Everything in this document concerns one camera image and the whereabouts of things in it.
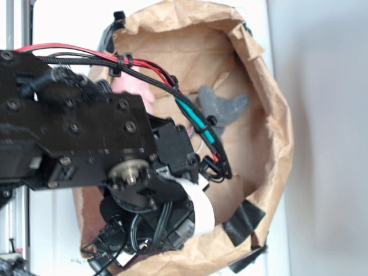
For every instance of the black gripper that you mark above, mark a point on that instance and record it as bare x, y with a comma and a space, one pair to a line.
128, 238

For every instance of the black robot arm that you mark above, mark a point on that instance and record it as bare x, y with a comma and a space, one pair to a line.
61, 130

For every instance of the pink plush bunny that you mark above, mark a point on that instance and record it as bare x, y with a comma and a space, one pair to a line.
132, 85

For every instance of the grey plush bunny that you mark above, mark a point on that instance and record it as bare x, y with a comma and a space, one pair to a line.
225, 111

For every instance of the brown paper bag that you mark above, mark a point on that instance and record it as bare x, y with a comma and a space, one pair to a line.
204, 43

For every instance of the aluminium frame rail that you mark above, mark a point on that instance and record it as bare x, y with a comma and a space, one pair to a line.
16, 32

